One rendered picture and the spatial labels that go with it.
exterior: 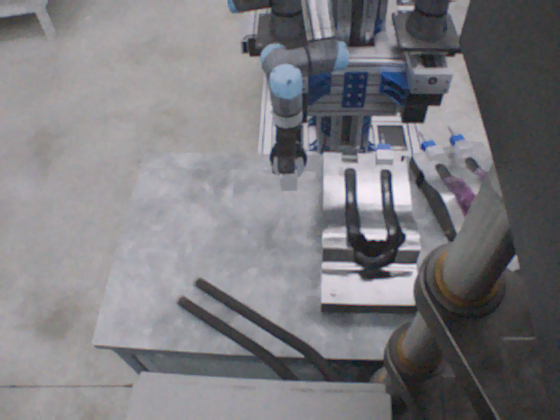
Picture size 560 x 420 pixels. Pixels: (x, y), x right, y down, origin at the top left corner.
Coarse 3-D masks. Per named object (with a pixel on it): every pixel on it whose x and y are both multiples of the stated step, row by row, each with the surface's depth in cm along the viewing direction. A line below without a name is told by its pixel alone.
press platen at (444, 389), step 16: (400, 336) 74; (384, 352) 76; (400, 352) 72; (400, 368) 71; (416, 368) 71; (432, 368) 70; (448, 368) 71; (400, 384) 71; (416, 384) 70; (432, 384) 70; (448, 384) 69; (416, 400) 69; (432, 400) 69; (448, 400) 68; (464, 400) 68; (416, 416) 70; (432, 416) 67; (448, 416) 67; (464, 416) 67
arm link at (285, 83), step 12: (276, 72) 110; (288, 72) 110; (300, 72) 111; (276, 84) 109; (288, 84) 109; (300, 84) 111; (276, 96) 112; (288, 96) 111; (300, 96) 114; (276, 108) 116; (288, 108) 114; (300, 108) 117
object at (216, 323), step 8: (184, 296) 131; (184, 304) 128; (192, 304) 128; (192, 312) 127; (200, 312) 126; (208, 312) 126; (208, 320) 124; (216, 320) 123; (216, 328) 122; (224, 328) 121; (232, 328) 121; (232, 336) 120; (240, 336) 119; (240, 344) 118; (248, 344) 117
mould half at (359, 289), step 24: (336, 168) 146; (360, 168) 146; (384, 168) 146; (336, 192) 142; (360, 192) 141; (408, 192) 141; (336, 216) 134; (360, 216) 134; (408, 216) 134; (336, 240) 126; (408, 240) 126; (336, 264) 130; (408, 264) 129; (336, 288) 127; (360, 288) 126; (384, 288) 126; (408, 288) 126; (336, 312) 129; (360, 312) 128; (384, 312) 127; (408, 312) 127
